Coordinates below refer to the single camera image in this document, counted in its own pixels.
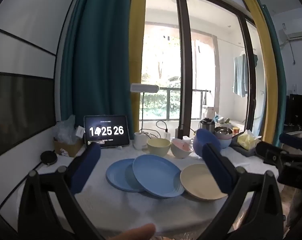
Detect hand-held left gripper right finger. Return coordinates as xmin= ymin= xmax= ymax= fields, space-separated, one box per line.
xmin=198 ymin=142 xmax=285 ymax=240

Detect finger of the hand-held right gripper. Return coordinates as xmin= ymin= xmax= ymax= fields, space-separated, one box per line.
xmin=279 ymin=133 xmax=302 ymax=161
xmin=256 ymin=141 xmax=285 ymax=166

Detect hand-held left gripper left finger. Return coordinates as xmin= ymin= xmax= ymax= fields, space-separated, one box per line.
xmin=18 ymin=142 xmax=102 ymax=240

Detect beige plate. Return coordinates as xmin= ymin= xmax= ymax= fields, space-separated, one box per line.
xmin=180 ymin=164 xmax=228 ymax=201

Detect blue plate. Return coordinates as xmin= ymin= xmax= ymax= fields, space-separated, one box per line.
xmin=132 ymin=154 xmax=185 ymax=198
xmin=106 ymin=158 xmax=151 ymax=193

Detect white bowl with pink inside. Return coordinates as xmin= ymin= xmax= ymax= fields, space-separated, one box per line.
xmin=171 ymin=138 xmax=194 ymax=159

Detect pale yellow bowl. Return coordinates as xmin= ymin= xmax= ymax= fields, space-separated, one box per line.
xmin=147 ymin=138 xmax=171 ymax=155

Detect person's left hand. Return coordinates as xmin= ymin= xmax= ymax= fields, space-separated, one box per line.
xmin=104 ymin=224 xmax=156 ymax=240

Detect yellow tissue pack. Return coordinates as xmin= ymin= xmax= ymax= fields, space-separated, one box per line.
xmin=237 ymin=130 xmax=262 ymax=150

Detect cardboard box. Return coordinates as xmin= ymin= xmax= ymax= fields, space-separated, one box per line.
xmin=53 ymin=136 xmax=84 ymax=158

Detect black monitor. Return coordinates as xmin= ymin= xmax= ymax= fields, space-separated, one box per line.
xmin=286 ymin=94 xmax=302 ymax=133

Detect black round object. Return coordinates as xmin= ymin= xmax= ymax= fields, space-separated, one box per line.
xmin=40 ymin=151 xmax=58 ymax=165

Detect tablet with clock display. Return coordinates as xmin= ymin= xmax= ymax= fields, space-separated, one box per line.
xmin=84 ymin=115 xmax=130 ymax=148

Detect clear plastic bag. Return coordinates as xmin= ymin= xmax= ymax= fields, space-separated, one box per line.
xmin=53 ymin=115 xmax=77 ymax=145

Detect white charging dock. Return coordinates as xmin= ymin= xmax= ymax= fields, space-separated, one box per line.
xmin=134 ymin=131 xmax=151 ymax=150

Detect teal curtain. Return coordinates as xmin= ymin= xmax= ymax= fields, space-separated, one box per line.
xmin=59 ymin=0 xmax=134 ymax=135
xmin=254 ymin=0 xmax=288 ymax=141

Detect yellow curtain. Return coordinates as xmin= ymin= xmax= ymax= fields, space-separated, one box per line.
xmin=237 ymin=0 xmax=279 ymax=143
xmin=129 ymin=0 xmax=147 ymax=133

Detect hanging light blue shirt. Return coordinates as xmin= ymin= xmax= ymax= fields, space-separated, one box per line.
xmin=232 ymin=54 xmax=249 ymax=98

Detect white desk lamp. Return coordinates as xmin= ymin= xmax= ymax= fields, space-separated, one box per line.
xmin=130 ymin=83 xmax=158 ymax=134

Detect white air conditioner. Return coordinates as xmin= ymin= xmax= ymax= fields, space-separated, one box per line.
xmin=282 ymin=22 xmax=302 ymax=42

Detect dark sliding door frame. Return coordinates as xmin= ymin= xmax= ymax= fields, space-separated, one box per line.
xmin=146 ymin=0 xmax=257 ymax=140

